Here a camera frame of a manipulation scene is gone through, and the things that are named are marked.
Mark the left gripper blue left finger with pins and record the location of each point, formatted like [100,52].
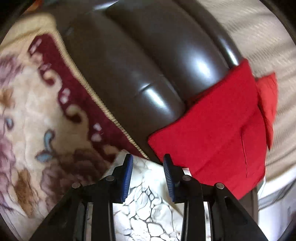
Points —
[68,219]

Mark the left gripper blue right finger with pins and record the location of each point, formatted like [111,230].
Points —
[228,218]

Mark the white black-patterned coat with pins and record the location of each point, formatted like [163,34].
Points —
[148,212]

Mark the large red cushion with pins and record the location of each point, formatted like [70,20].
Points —
[222,137]

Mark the floral red beige sofa blanket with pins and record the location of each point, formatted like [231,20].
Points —
[55,130]

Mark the small red pillow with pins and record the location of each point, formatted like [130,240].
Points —
[267,89]

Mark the dark brown leather sofa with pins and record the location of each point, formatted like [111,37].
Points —
[148,61]

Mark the beige dotted curtain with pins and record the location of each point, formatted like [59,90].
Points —
[264,41]

